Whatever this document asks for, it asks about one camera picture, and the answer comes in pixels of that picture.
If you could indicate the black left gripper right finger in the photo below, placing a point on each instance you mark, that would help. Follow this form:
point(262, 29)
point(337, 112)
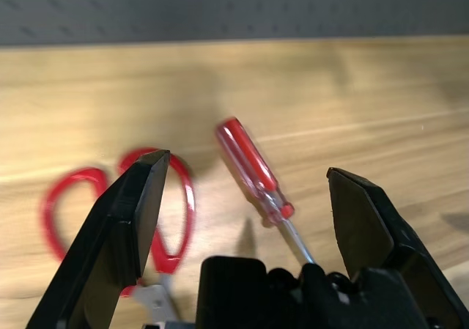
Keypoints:
point(370, 226)

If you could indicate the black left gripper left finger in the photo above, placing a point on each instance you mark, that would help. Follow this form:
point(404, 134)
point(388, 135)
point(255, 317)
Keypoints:
point(110, 241)

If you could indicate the grey perforated pegboard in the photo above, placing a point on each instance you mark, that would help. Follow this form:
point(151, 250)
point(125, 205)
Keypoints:
point(234, 6)

